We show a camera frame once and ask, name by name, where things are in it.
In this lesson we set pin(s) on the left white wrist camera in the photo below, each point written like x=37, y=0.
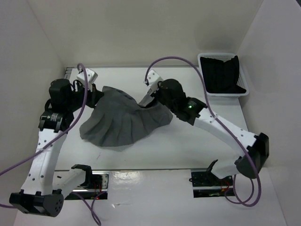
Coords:
x=87, y=82

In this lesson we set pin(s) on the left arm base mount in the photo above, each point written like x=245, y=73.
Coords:
x=100, y=186

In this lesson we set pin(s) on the black skirt in basket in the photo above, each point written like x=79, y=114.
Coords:
x=221, y=77

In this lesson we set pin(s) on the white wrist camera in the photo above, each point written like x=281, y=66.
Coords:
x=87, y=82
x=153, y=80

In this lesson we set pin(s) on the white plastic laundry basket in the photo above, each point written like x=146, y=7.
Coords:
x=225, y=57

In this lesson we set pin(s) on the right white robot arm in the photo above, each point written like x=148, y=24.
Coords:
x=252, y=150

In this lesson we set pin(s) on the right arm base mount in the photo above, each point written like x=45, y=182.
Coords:
x=205, y=184

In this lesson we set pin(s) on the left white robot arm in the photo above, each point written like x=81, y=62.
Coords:
x=39, y=195

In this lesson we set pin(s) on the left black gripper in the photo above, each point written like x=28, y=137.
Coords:
x=94, y=95

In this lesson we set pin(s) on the grey pleated skirt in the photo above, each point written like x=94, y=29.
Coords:
x=118, y=120

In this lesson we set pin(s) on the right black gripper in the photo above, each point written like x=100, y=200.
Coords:
x=156, y=94

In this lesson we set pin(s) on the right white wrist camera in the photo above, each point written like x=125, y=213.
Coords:
x=153, y=80

